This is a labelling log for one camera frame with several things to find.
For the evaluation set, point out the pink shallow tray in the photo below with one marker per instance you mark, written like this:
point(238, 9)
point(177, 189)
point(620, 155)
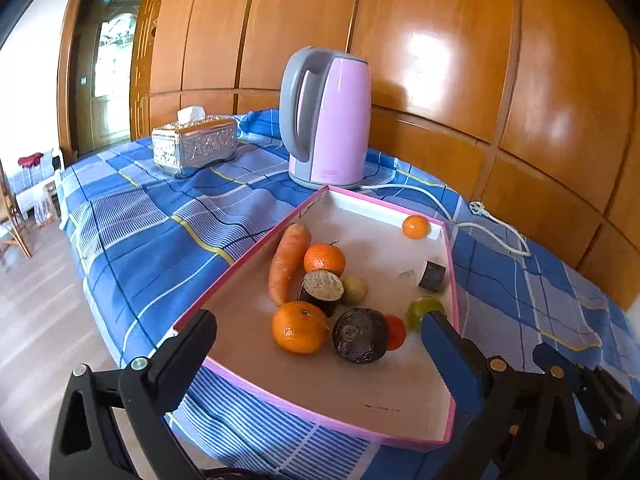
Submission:
point(390, 390)

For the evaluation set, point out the small tan potato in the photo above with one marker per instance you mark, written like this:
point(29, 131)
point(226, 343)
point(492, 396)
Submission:
point(357, 290)

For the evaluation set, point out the medium tangerine with stem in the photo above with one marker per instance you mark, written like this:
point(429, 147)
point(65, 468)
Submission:
point(324, 260)

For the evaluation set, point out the dark beetroot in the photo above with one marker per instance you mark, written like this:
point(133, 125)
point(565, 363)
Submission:
point(357, 335)

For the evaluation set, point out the orange carrot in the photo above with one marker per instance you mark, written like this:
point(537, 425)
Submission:
point(287, 260)

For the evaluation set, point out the red cloth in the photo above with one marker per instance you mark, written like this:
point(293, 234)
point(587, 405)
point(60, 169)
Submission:
point(31, 160)

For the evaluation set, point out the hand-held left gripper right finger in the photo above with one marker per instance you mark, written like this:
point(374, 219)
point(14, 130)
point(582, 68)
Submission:
point(450, 355)

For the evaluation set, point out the pink electric kettle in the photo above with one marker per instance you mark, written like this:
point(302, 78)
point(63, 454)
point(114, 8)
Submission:
point(335, 120)

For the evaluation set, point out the red tomato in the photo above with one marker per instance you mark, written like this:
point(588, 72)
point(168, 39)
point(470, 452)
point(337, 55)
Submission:
point(396, 332)

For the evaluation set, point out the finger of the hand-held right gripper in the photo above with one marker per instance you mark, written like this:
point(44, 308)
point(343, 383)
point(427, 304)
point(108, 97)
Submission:
point(610, 400)

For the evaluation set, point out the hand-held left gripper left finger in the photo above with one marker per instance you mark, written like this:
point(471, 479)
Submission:
point(187, 355)

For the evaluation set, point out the wooden wardrobe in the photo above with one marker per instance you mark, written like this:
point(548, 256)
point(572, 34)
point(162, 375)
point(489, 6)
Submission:
point(450, 35)

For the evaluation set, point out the jagged-cut eggplant piece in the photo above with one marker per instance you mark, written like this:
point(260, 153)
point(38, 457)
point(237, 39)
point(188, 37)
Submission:
point(432, 277)

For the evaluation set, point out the blue plaid blanket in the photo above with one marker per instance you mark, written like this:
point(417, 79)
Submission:
point(150, 220)

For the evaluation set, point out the silver tissue box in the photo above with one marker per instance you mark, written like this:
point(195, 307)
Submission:
point(200, 145)

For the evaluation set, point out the wooden door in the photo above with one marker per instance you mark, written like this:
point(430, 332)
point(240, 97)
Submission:
point(107, 60)

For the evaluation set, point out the green lime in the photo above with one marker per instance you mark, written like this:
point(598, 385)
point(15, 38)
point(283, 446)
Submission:
point(417, 310)

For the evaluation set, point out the flat-cut eggplant piece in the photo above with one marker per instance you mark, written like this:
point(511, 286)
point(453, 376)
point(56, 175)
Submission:
point(322, 287)

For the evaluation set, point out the wooden chair frame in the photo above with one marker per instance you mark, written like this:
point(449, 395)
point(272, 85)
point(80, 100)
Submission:
point(15, 230)

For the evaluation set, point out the small tangerine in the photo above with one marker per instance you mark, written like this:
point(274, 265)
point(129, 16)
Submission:
point(416, 226)

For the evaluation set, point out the large tangerine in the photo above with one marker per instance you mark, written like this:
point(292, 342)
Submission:
point(297, 330)

